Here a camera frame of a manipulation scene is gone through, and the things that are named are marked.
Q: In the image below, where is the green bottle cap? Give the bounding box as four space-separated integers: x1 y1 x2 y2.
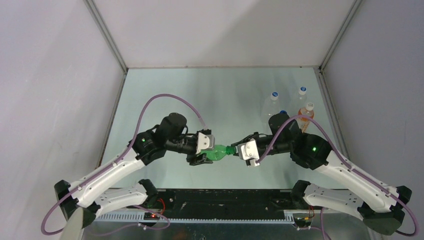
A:
229 146 237 155

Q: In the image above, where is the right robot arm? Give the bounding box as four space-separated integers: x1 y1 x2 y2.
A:
234 112 412 236

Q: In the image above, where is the metal cable duct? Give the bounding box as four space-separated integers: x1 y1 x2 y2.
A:
94 211 294 224

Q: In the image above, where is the clear bottle with blue cap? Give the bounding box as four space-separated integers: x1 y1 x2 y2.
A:
290 86 307 115

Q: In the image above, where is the right circuit board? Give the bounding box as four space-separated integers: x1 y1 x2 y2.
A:
293 217 314 231

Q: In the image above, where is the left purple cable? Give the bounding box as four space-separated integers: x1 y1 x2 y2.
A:
41 94 208 236

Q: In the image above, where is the green plastic bottle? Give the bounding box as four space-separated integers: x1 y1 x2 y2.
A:
201 144 231 162

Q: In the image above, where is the left circuit board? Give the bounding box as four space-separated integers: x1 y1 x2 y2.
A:
143 212 161 222

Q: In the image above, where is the circuit board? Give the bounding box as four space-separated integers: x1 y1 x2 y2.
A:
143 212 161 222
293 217 314 231

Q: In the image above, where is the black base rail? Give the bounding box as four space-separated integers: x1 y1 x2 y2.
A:
142 188 309 220

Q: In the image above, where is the clear plastic bottle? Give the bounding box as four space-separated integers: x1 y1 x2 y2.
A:
261 93 281 123

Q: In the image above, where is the blue white bottle cap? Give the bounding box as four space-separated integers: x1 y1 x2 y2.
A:
270 91 279 101

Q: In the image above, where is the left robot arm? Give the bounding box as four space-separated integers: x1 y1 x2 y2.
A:
54 113 215 228

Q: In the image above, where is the orange drink bottle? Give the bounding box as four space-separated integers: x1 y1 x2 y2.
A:
296 102 316 133

